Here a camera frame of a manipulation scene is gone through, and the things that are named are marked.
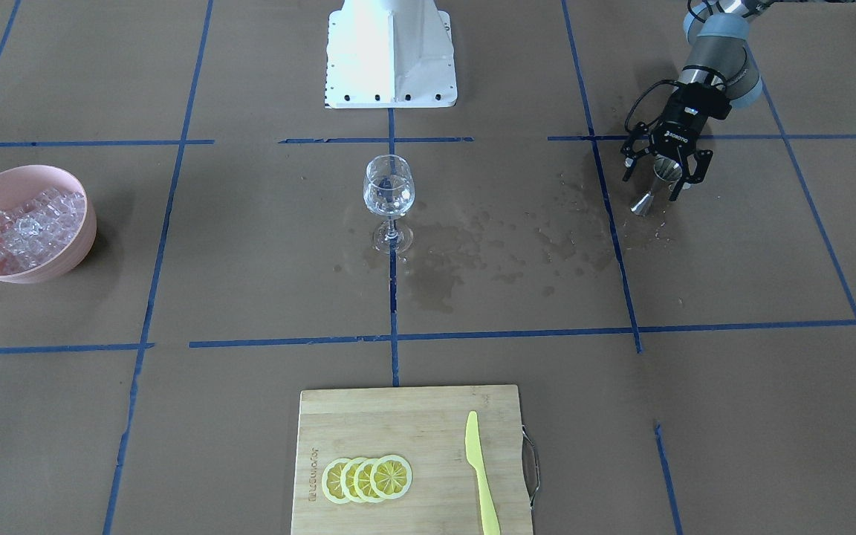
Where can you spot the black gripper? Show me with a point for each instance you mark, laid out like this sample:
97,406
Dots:
676,131

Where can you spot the steel cocktail jigger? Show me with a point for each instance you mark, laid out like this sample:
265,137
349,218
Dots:
666,174

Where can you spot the clear ice cubes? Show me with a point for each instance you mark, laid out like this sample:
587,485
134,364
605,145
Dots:
35,232

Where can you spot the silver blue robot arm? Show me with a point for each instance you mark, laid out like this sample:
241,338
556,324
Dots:
720,74

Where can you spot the clear wine glass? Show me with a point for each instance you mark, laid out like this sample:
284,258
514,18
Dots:
389,193

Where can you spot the bamboo cutting board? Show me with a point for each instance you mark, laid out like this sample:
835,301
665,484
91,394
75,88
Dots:
425,425

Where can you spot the yellow plastic knife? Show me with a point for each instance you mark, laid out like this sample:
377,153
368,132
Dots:
474,455

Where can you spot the lemon slice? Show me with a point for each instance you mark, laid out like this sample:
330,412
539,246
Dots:
362,481
349,489
332,487
391,477

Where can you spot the pink bowl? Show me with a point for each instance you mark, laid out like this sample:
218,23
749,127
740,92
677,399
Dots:
23,183

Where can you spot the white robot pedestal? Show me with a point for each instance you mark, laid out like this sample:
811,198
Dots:
390,54

